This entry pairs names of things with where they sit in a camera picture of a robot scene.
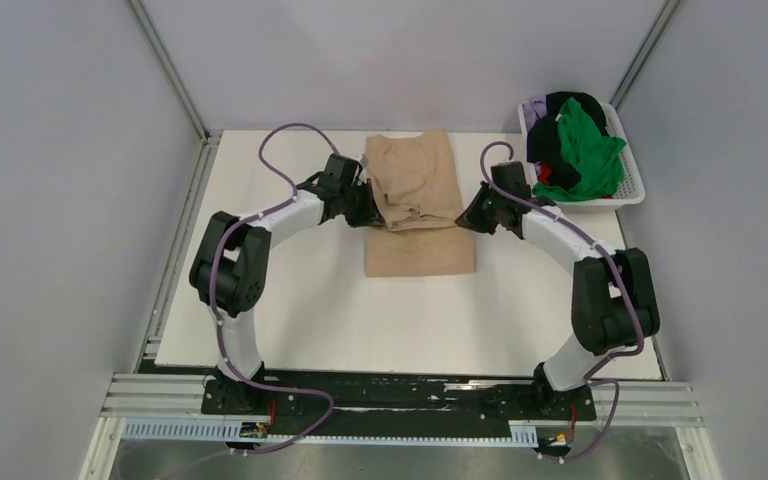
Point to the lavender t shirt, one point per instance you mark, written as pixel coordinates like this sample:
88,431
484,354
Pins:
534,109

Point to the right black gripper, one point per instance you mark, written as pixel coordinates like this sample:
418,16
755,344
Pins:
472,217

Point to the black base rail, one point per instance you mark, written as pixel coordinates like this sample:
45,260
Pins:
407,403

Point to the white plastic basket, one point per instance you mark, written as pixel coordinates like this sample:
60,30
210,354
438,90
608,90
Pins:
631,190

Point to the aluminium frame post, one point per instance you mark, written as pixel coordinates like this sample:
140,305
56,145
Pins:
166,65
658,29

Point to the white slotted cable duct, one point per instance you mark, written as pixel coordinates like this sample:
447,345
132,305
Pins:
243,433

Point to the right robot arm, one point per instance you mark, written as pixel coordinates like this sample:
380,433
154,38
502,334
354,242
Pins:
613,306

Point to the green t shirt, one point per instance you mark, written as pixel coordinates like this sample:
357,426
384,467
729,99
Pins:
595,157

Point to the black t shirt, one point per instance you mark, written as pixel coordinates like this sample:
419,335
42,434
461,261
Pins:
543,142

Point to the aluminium frame post right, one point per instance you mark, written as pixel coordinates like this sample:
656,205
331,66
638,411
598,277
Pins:
658,29

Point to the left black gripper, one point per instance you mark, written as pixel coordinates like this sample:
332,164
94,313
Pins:
370,215

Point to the aluminium frame post left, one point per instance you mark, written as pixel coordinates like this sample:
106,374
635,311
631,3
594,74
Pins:
166,65

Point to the beige t shirt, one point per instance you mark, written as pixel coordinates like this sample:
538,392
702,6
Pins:
415,188

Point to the red garment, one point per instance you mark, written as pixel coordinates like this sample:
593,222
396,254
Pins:
544,173

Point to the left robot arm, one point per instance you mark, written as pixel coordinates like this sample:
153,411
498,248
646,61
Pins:
230,268

